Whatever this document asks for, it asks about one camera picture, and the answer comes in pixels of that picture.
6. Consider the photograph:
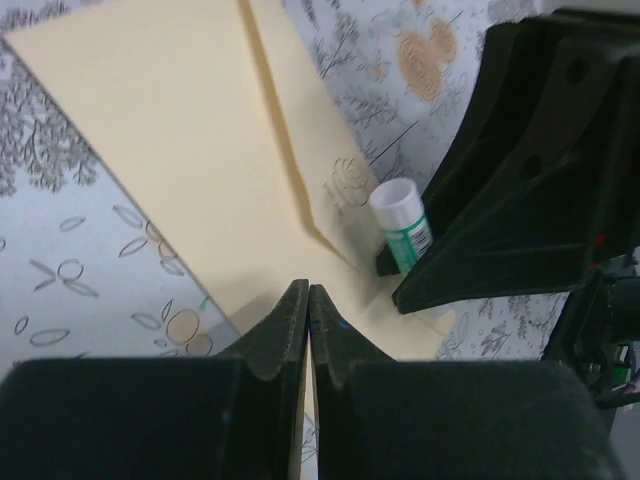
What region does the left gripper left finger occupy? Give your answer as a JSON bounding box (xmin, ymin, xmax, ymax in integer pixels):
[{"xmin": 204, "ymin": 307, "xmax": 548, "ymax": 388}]
[{"xmin": 1, "ymin": 280, "xmax": 309, "ymax": 479}]

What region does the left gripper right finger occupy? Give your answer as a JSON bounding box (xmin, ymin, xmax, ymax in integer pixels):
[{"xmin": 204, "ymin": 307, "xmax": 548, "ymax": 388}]
[{"xmin": 308, "ymin": 285, "xmax": 625, "ymax": 479}]

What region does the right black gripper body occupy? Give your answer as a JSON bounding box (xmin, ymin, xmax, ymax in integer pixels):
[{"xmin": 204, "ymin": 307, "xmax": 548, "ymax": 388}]
[{"xmin": 542, "ymin": 260, "xmax": 639, "ymax": 410}]

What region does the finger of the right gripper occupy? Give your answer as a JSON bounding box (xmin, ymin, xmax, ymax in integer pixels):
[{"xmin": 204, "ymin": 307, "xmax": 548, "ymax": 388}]
[
  {"xmin": 392, "ymin": 14, "xmax": 639, "ymax": 313},
  {"xmin": 376, "ymin": 247, "xmax": 400, "ymax": 277}
]

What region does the green white glue stick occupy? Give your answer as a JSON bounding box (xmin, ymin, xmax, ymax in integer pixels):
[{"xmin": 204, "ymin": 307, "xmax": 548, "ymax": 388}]
[{"xmin": 369, "ymin": 178, "xmax": 433, "ymax": 276}]

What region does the beige paper envelope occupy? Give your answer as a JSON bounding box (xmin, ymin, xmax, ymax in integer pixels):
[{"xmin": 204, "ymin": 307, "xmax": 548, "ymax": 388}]
[{"xmin": 7, "ymin": 1, "xmax": 454, "ymax": 360}]

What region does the floral patterned table mat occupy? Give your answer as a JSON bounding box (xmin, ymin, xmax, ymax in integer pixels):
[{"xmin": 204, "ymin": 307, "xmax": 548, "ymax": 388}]
[{"xmin": 1, "ymin": 1, "xmax": 556, "ymax": 369}]

